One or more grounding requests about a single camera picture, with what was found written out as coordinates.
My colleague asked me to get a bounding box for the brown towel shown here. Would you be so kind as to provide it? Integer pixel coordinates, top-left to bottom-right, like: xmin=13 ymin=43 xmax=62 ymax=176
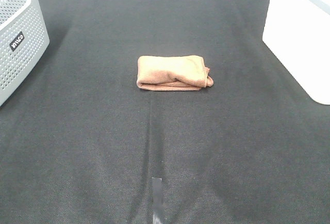
xmin=136 ymin=55 xmax=214 ymax=91

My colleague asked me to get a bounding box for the grey tape strip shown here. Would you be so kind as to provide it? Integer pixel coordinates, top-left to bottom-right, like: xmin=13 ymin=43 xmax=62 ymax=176
xmin=152 ymin=177 xmax=165 ymax=224

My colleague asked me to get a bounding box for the black table cloth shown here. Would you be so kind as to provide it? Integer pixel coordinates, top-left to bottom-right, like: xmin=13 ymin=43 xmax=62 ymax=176
xmin=1 ymin=0 xmax=329 ymax=223

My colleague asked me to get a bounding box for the white plastic storage bin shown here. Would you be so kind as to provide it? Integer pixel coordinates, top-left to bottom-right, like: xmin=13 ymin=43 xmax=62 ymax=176
xmin=262 ymin=0 xmax=329 ymax=105

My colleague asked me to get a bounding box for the grey perforated laundry basket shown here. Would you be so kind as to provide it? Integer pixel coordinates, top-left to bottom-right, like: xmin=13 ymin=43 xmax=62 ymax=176
xmin=1 ymin=0 xmax=50 ymax=104

